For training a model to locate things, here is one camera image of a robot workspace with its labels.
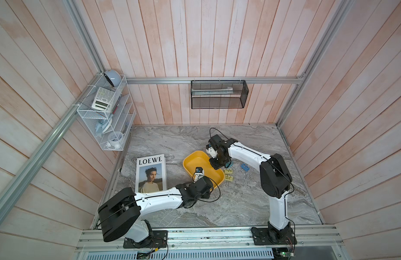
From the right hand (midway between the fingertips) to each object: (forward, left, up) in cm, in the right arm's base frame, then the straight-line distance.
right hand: (214, 165), depth 95 cm
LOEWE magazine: (-7, +37, +1) cm, 37 cm away
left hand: (-16, +5, +1) cm, 17 cm away
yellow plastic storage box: (+4, +12, 0) cm, 13 cm away
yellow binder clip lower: (-7, -9, -2) cm, 11 cm away
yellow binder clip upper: (-5, -8, +1) cm, 9 cm away
